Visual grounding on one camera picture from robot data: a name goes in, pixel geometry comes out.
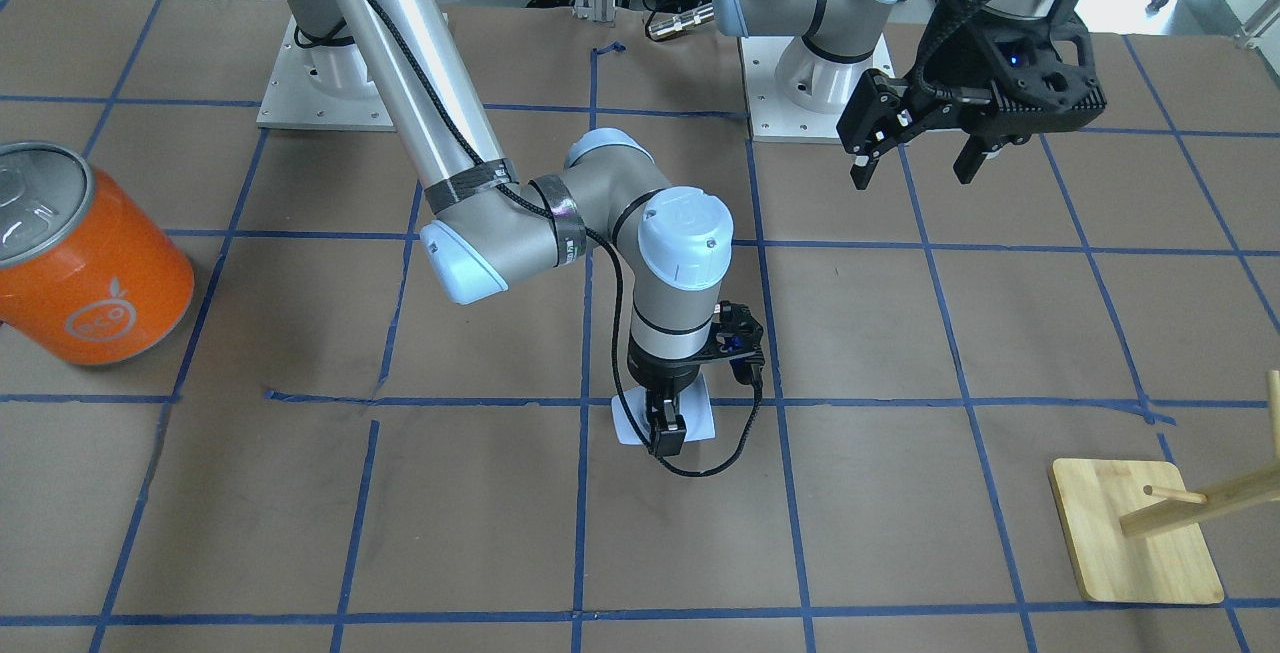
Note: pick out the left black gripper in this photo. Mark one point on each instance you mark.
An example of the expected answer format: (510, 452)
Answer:
(963, 55)

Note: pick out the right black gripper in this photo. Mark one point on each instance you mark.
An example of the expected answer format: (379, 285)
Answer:
(659, 374)

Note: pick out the light blue cup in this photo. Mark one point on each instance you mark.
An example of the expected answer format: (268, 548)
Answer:
(694, 403)

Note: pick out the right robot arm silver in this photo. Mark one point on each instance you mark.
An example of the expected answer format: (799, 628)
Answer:
(490, 231)

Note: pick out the wooden cup stand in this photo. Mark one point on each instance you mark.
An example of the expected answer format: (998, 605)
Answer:
(1133, 527)

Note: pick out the large orange can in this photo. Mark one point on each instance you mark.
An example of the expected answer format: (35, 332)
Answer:
(85, 273)

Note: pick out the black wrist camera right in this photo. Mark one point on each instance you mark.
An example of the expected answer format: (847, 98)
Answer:
(739, 341)

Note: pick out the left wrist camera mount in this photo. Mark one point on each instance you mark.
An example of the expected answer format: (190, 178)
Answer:
(1043, 76)

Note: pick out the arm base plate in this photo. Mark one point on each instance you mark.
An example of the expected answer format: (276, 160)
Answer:
(321, 90)
(796, 96)

